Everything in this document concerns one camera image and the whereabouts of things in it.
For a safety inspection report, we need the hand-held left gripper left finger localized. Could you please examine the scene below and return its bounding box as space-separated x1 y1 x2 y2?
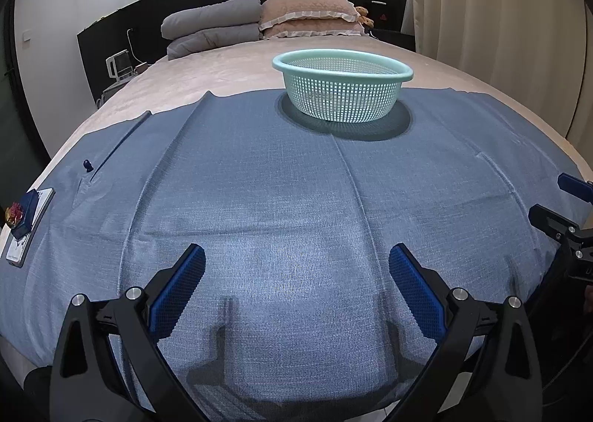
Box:
49 243 207 422

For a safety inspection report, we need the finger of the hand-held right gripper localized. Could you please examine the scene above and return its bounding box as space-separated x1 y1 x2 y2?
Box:
557 173 593 206
528 203 582 242

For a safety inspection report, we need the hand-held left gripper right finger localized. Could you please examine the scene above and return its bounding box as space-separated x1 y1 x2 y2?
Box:
388 243 544 422

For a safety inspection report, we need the teal plastic mesh basket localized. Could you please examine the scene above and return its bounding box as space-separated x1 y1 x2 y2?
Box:
272 49 414 123

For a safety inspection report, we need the blue jewelry box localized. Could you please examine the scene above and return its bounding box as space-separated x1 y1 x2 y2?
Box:
4 189 40 238

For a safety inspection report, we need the blue cloth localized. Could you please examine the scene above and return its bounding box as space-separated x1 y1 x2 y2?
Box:
0 89 593 418

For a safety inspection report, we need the white card tray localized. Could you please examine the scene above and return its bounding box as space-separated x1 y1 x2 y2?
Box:
0 188 56 269

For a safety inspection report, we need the beige curtain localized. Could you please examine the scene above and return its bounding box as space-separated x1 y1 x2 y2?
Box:
401 0 593 159

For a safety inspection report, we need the grey nightstand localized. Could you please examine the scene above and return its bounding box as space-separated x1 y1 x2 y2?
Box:
95 72 153 108

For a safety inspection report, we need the black nightstand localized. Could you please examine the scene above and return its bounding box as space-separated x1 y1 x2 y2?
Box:
371 28 418 52

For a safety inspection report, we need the frosted glass door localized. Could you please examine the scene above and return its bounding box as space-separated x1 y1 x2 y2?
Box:
0 0 52 173

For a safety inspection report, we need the white electric kettle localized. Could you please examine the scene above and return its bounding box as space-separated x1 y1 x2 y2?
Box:
106 49 135 80

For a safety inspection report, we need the folded grey duvet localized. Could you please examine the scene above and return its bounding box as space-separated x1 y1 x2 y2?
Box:
160 0 261 59

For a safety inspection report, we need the pink frilled pillow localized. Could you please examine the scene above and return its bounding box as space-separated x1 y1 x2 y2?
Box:
258 17 365 40
259 0 360 30

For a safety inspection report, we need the white kettle cable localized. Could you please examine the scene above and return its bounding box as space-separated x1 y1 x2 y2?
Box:
125 28 140 66

